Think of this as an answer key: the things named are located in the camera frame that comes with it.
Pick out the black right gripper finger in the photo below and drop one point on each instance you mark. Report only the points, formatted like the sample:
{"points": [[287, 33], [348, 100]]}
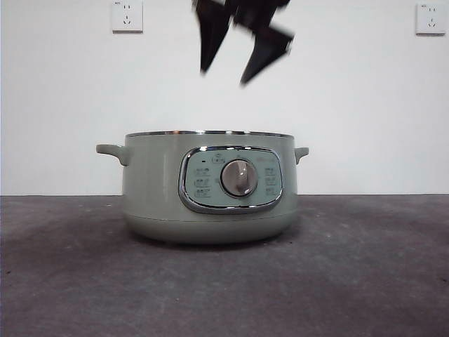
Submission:
{"points": [[266, 45], [212, 31]]}

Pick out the pale green electric pot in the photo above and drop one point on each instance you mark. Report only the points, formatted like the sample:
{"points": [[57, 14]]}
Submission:
{"points": [[158, 193]]}

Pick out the white wall socket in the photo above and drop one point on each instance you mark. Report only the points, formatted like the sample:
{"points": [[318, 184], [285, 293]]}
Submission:
{"points": [[430, 19], [127, 17]]}

